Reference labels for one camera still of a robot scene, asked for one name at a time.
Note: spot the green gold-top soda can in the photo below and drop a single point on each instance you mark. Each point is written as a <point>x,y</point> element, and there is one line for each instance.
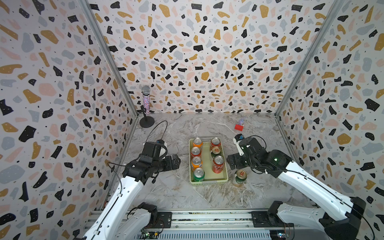
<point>240,177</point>

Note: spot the pale green plastic basket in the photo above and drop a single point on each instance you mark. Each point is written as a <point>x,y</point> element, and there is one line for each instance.
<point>207,165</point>

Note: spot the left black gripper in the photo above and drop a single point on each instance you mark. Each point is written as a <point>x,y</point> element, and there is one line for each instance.
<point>169,166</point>

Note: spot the red cola can column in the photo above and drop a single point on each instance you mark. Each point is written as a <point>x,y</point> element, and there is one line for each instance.
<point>195,152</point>
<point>218,164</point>

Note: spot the green soda can column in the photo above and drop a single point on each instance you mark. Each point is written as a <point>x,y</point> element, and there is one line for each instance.
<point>215,151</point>

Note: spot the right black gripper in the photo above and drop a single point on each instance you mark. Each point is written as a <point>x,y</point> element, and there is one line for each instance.
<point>236,156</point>

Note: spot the aluminium corner post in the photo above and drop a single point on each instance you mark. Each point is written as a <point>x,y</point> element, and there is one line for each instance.
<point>334,9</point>
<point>85,7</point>

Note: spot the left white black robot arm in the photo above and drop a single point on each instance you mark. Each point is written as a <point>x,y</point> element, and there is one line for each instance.
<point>116,222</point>

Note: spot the orange soda can near left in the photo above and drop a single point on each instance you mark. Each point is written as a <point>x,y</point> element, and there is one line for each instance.
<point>196,162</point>

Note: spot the orange soda can far left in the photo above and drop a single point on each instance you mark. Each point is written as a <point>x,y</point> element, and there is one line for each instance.
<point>197,142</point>

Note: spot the red cola can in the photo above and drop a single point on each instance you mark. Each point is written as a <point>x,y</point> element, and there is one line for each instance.
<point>215,142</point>

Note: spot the right aluminium corner post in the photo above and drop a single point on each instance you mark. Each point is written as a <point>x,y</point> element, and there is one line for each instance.
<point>334,9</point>

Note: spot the orange soda can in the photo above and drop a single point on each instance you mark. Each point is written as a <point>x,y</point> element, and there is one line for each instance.
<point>197,142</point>
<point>196,162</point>

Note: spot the green soda can near left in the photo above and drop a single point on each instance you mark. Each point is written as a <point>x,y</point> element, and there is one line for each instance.
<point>198,175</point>

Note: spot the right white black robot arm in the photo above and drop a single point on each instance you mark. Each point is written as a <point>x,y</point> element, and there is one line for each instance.
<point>337,215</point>

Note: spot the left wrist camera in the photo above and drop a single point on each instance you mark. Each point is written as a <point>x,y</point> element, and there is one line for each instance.
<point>163,149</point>

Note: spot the left aluminium corner post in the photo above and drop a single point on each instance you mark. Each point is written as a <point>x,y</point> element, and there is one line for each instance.
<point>85,7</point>

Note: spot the small red block toy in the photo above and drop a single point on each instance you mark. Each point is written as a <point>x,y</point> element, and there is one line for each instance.
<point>240,125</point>

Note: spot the microphone on black stand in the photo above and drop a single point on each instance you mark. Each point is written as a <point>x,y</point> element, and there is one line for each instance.
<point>147,121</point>

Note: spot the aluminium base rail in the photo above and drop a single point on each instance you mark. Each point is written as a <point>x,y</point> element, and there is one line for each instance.
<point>219,224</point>

